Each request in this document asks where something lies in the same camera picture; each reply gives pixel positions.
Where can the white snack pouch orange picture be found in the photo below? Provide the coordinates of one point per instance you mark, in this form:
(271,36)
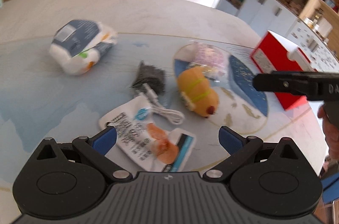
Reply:
(149,146)

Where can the person's right hand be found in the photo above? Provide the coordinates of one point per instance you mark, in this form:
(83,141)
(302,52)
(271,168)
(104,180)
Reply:
(331,134)

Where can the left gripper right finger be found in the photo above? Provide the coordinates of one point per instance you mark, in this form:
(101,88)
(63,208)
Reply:
(242,152)

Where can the blue patterned table mat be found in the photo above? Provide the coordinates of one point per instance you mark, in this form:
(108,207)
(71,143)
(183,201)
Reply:
(39,100)

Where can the purple printed snack bag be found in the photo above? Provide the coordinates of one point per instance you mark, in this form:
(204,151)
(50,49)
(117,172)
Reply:
(213,60)

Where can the small black mesh pouch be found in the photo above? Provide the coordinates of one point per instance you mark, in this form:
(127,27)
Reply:
(153,76)

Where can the yellow hamster plush toy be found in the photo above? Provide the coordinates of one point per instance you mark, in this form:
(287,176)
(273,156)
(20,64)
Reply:
(197,93)

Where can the red cardboard box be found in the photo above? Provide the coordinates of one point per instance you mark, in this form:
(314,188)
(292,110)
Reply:
(276,53)

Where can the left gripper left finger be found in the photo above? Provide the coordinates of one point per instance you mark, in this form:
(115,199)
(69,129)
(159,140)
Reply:
(93,150)

